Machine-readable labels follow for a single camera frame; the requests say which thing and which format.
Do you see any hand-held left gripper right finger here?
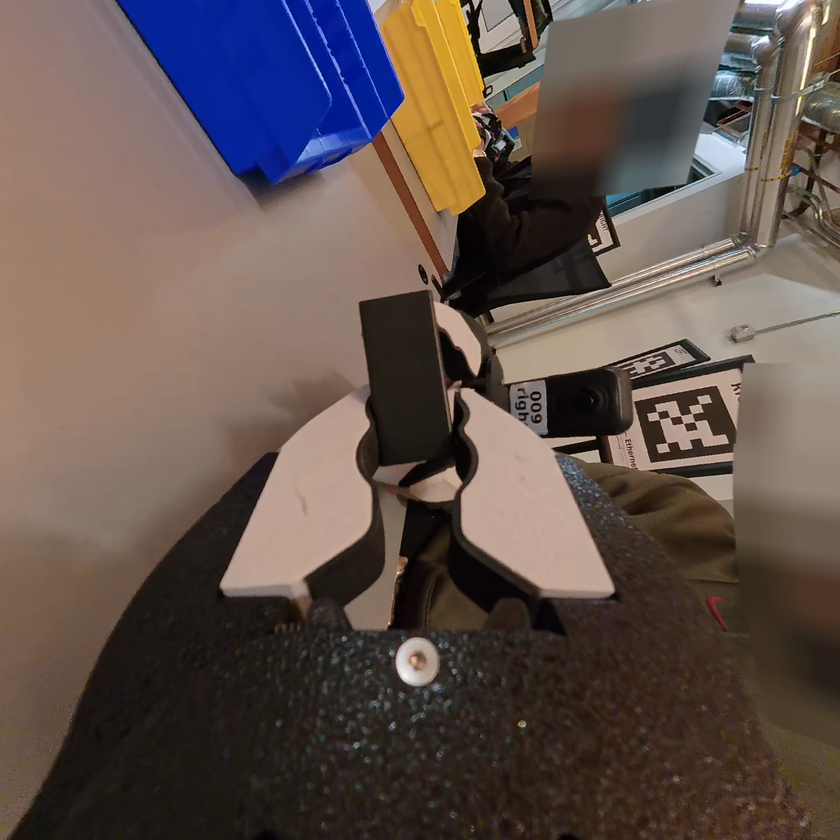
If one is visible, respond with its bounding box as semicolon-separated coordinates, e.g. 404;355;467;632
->
448;387;616;634

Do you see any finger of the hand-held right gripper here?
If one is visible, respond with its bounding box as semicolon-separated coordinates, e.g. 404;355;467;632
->
433;304;492;395
375;458;466;508

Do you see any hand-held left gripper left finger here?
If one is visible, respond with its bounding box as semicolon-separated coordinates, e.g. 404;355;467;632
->
220;386;388;618

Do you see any black ethernet port block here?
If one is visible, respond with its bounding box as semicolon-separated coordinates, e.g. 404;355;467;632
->
360;290;455;467

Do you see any yellow plastic bin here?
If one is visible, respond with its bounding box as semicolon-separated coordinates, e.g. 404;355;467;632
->
382;0;488;215

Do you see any small black-framed marker sign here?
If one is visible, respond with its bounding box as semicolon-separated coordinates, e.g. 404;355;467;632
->
607;339;711;382

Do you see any black-framed white sign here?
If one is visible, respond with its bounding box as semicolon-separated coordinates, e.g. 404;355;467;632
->
607;357;756;475

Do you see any long shiny steel pipe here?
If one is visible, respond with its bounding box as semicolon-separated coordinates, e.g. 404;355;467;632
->
486;236;756;332
489;249;759;347

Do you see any olive green jacket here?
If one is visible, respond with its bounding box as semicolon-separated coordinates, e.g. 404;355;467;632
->
394;459;746;634

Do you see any black-framed sign behind chair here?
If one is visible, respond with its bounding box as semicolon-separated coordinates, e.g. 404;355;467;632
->
592;210;622;258

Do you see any grey junction box with conduit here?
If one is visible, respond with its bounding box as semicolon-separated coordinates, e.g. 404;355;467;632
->
730;311;840;343

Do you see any blue plastic bin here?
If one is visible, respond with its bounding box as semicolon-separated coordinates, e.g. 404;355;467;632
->
118;0;405;188

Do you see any spiral metal duct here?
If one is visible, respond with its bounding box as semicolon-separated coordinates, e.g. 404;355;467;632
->
718;33;777;112

